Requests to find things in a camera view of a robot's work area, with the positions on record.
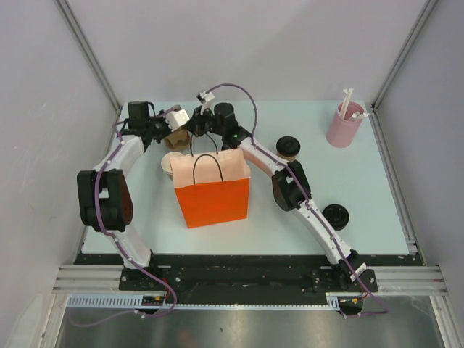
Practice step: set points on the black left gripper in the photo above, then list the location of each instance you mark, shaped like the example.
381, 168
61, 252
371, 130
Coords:
162, 117

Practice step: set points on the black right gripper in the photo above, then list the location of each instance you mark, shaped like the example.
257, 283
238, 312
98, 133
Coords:
195, 125

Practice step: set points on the brown pulp cup carrier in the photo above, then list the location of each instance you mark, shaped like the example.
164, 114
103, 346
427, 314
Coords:
178, 140

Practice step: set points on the stack of brown paper cups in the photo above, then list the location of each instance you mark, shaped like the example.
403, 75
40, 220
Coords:
165, 163

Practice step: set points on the orange paper bag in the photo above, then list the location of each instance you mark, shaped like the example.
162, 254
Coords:
212, 187

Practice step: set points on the brown paper cup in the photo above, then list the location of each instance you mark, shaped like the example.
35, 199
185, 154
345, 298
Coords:
291, 156

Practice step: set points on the stack of black lids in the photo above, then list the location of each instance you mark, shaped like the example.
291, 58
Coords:
337, 216

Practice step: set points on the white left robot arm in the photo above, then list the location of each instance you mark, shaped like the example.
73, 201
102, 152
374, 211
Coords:
105, 202

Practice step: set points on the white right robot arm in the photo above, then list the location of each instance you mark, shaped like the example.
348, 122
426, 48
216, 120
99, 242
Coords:
291, 189

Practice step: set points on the pink cylindrical holder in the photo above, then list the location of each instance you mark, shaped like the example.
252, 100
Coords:
342, 132

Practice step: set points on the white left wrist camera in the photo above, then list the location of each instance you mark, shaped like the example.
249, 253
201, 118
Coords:
176, 119

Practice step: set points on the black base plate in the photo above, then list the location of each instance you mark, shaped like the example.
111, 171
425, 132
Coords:
311, 272

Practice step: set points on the white cable duct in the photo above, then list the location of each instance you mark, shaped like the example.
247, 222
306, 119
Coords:
155, 302

